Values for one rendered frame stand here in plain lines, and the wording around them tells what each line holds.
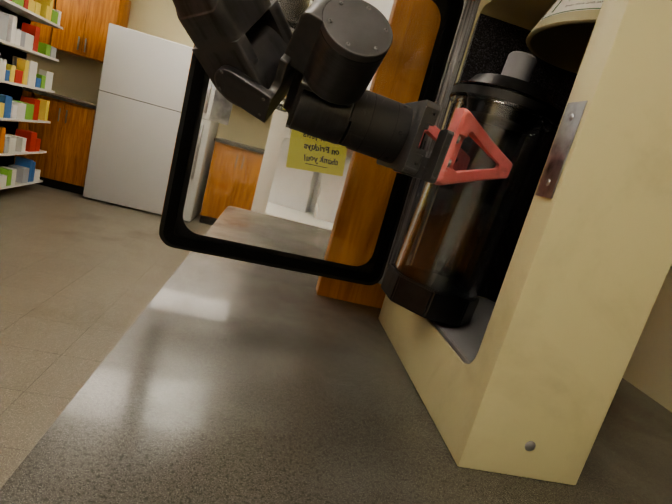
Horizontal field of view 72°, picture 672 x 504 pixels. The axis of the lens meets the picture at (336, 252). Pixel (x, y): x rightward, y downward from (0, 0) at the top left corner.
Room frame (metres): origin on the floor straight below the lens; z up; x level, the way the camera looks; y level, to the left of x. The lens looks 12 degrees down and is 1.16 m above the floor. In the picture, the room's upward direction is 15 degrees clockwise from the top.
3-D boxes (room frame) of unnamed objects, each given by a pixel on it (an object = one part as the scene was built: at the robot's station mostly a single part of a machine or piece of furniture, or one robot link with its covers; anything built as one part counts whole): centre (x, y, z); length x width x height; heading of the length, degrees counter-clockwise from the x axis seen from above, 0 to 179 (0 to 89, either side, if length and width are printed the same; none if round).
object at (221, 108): (0.55, 0.17, 1.18); 0.02 x 0.02 x 0.06; 16
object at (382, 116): (0.46, -0.01, 1.19); 0.10 x 0.07 x 0.07; 13
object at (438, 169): (0.45, -0.09, 1.18); 0.09 x 0.07 x 0.07; 102
